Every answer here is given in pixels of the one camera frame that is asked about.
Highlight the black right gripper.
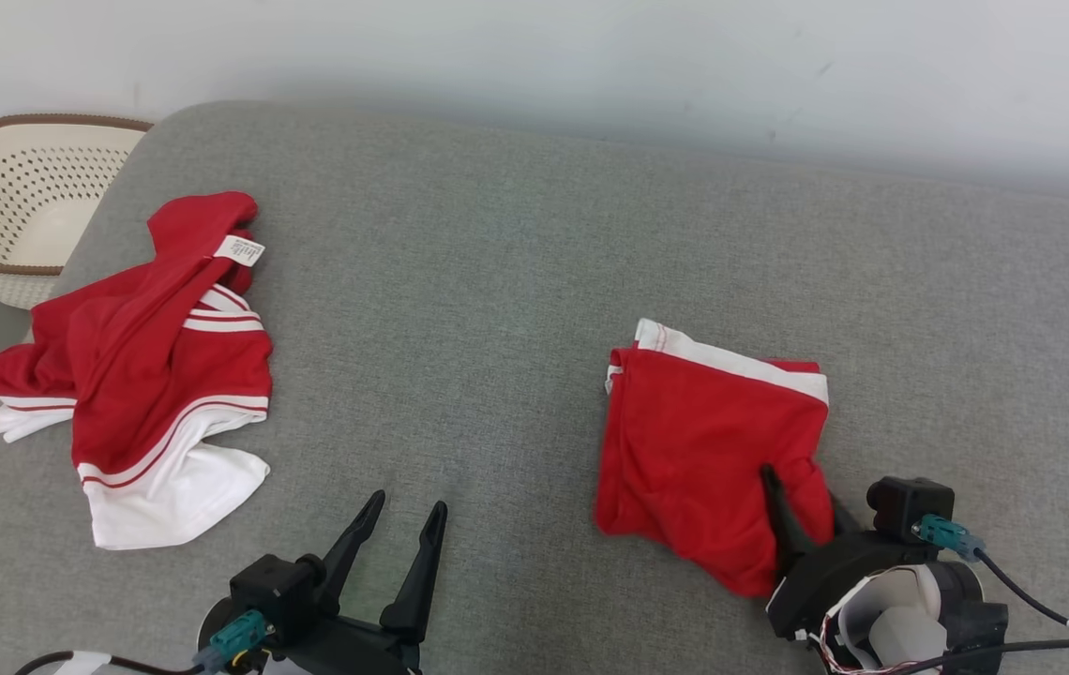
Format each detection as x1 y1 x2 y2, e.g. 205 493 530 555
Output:
760 464 940 643

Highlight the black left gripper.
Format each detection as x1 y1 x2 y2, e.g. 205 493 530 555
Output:
263 489 449 675

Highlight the red shorts white band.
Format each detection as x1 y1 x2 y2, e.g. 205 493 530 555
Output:
595 318 837 599

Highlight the red white-sleeved jersey shirt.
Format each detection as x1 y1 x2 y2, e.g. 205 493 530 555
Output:
0 191 274 551

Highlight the grey fabric sofa cushion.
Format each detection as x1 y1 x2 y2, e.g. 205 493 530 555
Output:
0 100 1069 675

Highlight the cream perforated laundry basket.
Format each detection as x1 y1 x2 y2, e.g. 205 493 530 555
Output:
0 113 154 310

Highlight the teal right camera connector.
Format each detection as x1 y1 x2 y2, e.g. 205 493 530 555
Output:
911 514 986 563

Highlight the teal camera connector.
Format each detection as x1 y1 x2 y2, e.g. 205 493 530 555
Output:
911 514 986 563
204 609 275 668

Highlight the teal left camera connector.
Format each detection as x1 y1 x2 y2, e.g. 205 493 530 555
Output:
204 609 275 668

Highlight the black right camera cable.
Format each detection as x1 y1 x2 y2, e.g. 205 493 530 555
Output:
973 551 1069 626

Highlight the black camera cable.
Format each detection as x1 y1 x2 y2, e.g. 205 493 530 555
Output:
973 551 1069 626
14 651 209 675

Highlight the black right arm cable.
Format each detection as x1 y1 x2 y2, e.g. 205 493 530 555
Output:
881 638 1069 675

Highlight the black left camera cable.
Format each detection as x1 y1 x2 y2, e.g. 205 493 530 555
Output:
14 651 209 675

